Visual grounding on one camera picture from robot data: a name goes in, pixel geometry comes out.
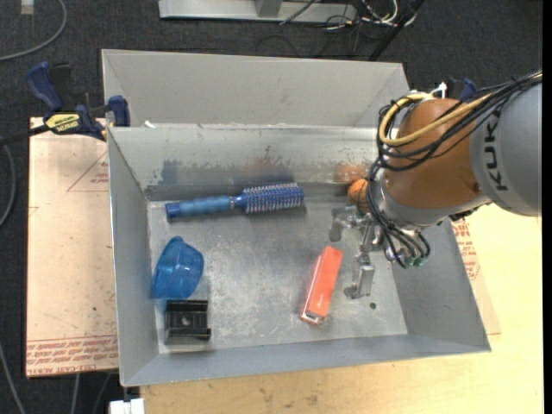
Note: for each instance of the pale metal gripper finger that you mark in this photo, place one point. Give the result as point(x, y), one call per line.
point(365, 279)
point(336, 230)

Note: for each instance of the orange ball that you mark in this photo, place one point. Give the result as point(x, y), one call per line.
point(358, 194)

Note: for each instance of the orange flat box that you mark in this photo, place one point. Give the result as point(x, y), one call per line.
point(322, 286)

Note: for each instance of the grey metal bin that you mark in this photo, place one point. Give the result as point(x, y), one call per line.
point(267, 270)

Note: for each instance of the blue hairbrush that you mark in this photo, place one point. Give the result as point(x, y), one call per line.
point(259, 198)

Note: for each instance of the black block with hole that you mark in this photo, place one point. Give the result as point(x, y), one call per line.
point(186, 322)

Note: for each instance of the brown cardboard board, red print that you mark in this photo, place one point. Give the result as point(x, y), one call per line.
point(69, 248)

